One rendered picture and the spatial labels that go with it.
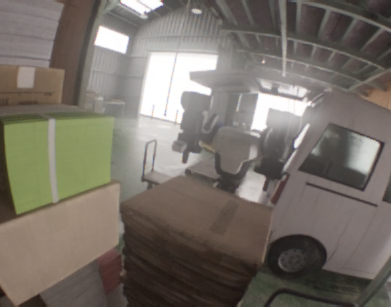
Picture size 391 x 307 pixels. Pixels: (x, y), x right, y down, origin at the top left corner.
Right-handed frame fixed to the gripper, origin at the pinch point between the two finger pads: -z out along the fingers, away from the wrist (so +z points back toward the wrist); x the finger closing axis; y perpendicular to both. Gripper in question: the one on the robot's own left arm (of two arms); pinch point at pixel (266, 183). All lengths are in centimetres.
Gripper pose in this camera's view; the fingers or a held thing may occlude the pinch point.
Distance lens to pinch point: 72.5
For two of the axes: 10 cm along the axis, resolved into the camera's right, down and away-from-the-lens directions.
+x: 8.8, 2.8, -3.7
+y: 4.3, -1.5, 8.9
